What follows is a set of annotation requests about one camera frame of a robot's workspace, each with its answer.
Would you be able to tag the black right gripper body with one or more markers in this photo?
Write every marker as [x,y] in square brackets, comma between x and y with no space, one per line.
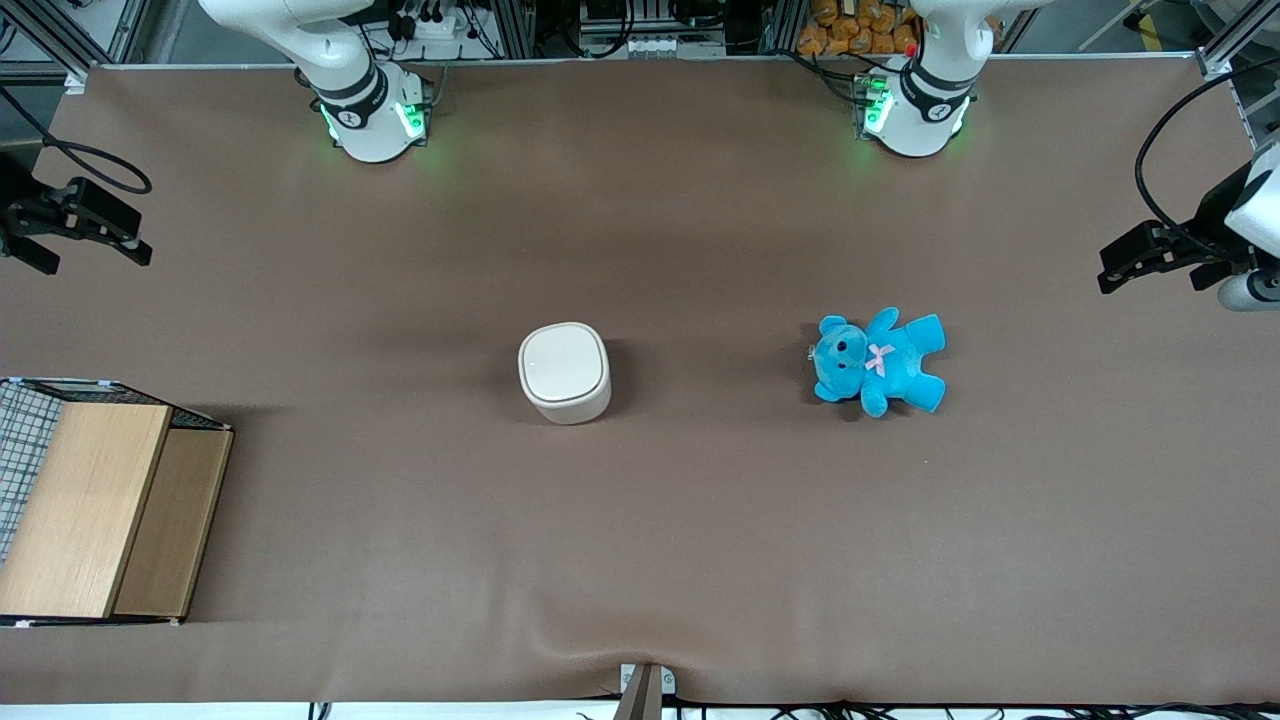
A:
[22,215]

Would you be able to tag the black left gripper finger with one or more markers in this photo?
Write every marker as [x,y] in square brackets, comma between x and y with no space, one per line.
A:
[1128,278]
[1132,240]

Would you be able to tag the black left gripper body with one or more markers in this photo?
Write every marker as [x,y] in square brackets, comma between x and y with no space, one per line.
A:
[1209,219]

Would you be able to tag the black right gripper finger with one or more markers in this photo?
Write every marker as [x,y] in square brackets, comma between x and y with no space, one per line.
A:
[128,250]
[118,210]

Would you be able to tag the white lidded trash can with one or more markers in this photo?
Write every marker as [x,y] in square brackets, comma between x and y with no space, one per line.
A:
[564,372]

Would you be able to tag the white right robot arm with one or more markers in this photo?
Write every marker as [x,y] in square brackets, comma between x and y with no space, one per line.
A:
[365,110]

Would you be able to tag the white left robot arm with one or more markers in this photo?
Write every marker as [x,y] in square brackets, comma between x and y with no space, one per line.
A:
[918,110]

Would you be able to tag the wooden shelf box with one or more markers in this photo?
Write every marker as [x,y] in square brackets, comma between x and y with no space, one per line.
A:
[95,500]

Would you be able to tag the blue teddy bear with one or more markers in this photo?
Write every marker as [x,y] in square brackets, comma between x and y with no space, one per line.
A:
[880,360]

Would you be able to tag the bag of orange items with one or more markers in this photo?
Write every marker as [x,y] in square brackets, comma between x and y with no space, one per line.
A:
[860,28]

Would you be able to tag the white power strip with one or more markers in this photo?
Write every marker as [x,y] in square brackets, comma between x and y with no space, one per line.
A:
[438,25]

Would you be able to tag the brown table mat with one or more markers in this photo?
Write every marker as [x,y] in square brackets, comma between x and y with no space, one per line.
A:
[640,520]

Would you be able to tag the aluminium frame rack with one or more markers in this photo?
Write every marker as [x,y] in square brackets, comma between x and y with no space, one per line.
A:
[650,30]

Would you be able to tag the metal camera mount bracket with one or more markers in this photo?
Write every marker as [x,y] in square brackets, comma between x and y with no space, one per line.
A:
[646,690]

